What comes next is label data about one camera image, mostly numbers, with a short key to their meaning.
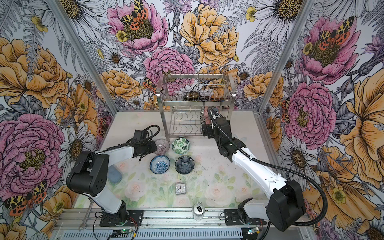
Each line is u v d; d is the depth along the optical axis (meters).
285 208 0.40
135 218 0.73
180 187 0.82
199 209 0.65
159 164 0.92
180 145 0.99
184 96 1.12
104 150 0.55
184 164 0.92
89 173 0.48
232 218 0.74
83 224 0.73
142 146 0.77
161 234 1.12
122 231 0.71
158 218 0.76
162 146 0.99
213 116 0.67
